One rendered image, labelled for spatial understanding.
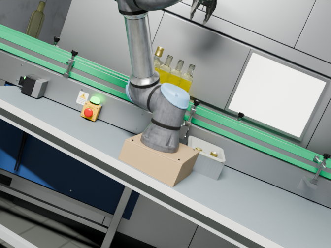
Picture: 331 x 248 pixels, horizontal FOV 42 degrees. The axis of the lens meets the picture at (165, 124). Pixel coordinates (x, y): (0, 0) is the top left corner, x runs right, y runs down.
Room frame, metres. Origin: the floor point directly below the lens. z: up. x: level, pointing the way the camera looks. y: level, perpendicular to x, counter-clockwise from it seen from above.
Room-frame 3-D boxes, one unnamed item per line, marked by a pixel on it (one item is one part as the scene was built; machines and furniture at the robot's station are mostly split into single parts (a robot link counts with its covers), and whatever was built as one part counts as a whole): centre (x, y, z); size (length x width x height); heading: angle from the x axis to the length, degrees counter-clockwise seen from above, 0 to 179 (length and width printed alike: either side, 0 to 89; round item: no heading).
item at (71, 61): (1.92, 0.51, 0.94); 0.07 x 0.04 x 0.13; 0
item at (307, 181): (1.97, -0.73, 0.90); 0.17 x 0.05 x 0.23; 0
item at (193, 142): (1.87, -0.21, 0.80); 0.22 x 0.17 x 0.09; 0
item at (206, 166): (1.90, -0.21, 0.79); 0.27 x 0.17 x 0.08; 0
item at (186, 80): (2.10, -0.01, 0.99); 0.06 x 0.06 x 0.21; 0
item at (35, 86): (1.90, 0.62, 0.79); 0.08 x 0.08 x 0.08; 0
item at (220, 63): (2.23, -0.23, 1.15); 0.90 x 0.03 x 0.34; 90
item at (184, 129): (1.99, -0.09, 0.85); 0.09 x 0.04 x 0.07; 0
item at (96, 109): (1.90, 0.34, 0.79); 0.07 x 0.07 x 0.07; 0
